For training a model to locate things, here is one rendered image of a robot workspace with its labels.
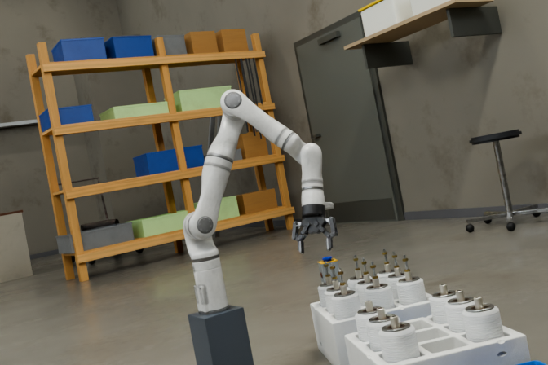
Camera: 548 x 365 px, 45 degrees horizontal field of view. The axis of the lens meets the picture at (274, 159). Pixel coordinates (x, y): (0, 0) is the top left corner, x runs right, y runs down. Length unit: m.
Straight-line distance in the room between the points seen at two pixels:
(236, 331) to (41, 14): 11.19
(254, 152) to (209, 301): 5.74
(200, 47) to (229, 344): 5.86
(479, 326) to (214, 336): 0.81
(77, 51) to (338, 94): 2.78
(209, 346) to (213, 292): 0.17
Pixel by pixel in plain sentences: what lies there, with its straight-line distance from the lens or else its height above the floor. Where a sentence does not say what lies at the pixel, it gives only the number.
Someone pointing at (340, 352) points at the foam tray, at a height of 0.08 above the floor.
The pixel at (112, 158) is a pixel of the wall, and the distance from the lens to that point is 11.75.
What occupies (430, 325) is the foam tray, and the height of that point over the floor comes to 0.18.
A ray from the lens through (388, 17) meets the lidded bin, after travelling 5.67.
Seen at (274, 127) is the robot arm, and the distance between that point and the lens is 2.15.
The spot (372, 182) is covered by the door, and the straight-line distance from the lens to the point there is 6.92.
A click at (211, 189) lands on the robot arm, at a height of 0.69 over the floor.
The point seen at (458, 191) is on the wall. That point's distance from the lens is 6.13.
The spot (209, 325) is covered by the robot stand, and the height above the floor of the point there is 0.28.
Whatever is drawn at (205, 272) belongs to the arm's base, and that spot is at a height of 0.43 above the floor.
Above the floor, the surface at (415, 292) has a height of 0.21.
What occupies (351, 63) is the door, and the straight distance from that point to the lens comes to 6.96.
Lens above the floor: 0.71
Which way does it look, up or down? 1 degrees up
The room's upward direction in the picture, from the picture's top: 11 degrees counter-clockwise
